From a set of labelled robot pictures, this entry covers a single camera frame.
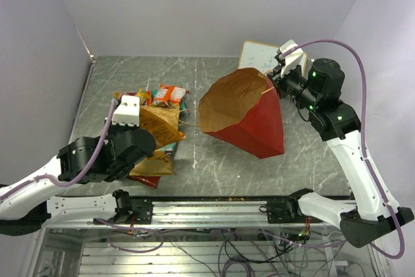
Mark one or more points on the aluminium frame rail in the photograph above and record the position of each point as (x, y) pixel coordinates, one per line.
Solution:
(193, 213)

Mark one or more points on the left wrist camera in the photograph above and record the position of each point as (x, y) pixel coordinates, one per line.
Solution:
(128, 111)

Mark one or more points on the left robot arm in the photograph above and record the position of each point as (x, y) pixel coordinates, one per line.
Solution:
(34, 203)

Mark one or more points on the small whiteboard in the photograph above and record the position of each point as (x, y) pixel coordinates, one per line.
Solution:
(259, 56)

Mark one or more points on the brown snack packet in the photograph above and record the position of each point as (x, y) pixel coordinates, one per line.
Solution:
(160, 164)

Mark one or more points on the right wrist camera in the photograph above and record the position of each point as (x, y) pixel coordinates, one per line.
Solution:
(289, 57)

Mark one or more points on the orange skittles packet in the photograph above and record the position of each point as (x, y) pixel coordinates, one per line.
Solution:
(169, 96)

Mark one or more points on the red doritos chip bag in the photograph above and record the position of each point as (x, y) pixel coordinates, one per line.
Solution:
(150, 181)

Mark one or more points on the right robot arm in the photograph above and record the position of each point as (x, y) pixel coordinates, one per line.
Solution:
(375, 211)

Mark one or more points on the yellow m&m's packet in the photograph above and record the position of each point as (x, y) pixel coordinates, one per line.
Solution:
(145, 97)

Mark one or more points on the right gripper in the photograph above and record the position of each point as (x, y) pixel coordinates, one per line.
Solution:
(279, 80)

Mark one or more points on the teal snack packet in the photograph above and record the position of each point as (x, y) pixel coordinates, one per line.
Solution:
(182, 106)

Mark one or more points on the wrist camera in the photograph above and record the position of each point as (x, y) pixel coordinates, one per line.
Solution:
(128, 111)
(289, 57)

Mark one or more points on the orange kettle chips bag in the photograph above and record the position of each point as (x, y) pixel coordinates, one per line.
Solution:
(162, 123)

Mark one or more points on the red paper bag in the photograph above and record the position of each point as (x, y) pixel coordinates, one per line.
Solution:
(243, 109)

